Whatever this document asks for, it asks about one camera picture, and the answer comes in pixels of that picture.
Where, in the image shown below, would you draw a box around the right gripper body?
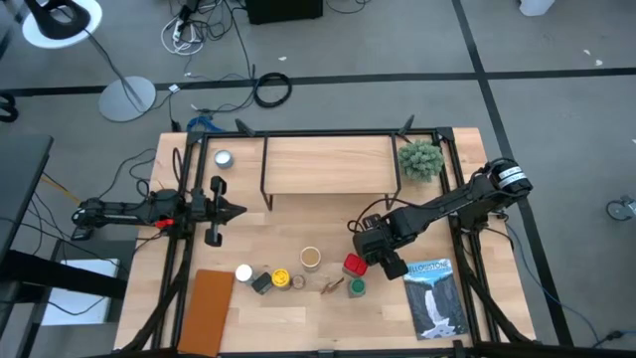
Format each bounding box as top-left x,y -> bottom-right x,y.
360,211 -> 412,281

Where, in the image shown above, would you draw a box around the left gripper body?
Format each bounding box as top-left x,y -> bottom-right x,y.
191,176 -> 231,249

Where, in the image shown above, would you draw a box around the red smoked paprika tin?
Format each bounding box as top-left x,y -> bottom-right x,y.
341,253 -> 370,278

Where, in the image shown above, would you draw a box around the green lid oregano jar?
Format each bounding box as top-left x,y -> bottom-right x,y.
346,277 -> 368,299

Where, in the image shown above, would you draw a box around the taco seasoning packet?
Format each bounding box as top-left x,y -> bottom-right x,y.
320,276 -> 346,295

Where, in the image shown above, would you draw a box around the dark cylindrical seasoning can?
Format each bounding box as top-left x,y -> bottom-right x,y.
299,246 -> 323,273

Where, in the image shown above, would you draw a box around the dark green black pepper tin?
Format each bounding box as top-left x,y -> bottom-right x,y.
250,271 -> 274,296

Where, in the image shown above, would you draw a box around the yellow lid chili onion can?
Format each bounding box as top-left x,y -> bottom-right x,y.
270,268 -> 292,291

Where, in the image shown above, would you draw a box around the wooden shelf black metal legs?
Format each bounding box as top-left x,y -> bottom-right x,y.
259,129 -> 403,213

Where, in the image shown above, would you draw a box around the small silver tin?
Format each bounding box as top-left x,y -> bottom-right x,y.
214,149 -> 236,170

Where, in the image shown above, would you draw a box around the Yellowstone waterfall poster card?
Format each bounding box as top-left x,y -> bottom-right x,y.
400,258 -> 471,342

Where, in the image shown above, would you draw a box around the artificial green potted plant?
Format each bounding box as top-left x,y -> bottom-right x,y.
397,138 -> 446,184

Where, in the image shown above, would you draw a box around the brown leather mat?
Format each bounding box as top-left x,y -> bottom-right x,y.
177,268 -> 236,358

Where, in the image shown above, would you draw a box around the white floor lamp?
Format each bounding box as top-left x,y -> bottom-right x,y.
22,0 -> 157,123

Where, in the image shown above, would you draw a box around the black side desk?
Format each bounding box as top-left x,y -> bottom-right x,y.
0,133 -> 129,358

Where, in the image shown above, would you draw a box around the black box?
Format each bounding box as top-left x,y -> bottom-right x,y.
244,0 -> 325,26

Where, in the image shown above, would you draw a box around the black chair base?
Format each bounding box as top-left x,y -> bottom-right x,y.
0,91 -> 20,124

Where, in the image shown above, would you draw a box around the caster wheel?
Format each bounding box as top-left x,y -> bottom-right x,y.
605,195 -> 636,223

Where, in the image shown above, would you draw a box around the white container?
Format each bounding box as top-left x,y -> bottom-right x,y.
519,0 -> 557,17

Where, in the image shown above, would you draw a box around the black aluminium rig frame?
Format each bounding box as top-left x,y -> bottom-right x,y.
118,114 -> 538,358

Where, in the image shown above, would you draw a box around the blue cable bundle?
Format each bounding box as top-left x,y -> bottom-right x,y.
186,114 -> 216,133

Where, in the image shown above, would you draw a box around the coiled black cable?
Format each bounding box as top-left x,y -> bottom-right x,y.
252,72 -> 293,109

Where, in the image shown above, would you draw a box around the black floor cable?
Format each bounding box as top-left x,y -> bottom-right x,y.
166,0 -> 257,118

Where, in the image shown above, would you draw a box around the yellow cable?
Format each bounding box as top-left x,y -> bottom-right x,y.
39,173 -> 83,205

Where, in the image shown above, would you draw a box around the white floor cable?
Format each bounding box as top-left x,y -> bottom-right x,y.
160,14 -> 206,57

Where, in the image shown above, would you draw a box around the long blue floor cable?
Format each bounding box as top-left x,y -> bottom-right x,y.
501,218 -> 636,349

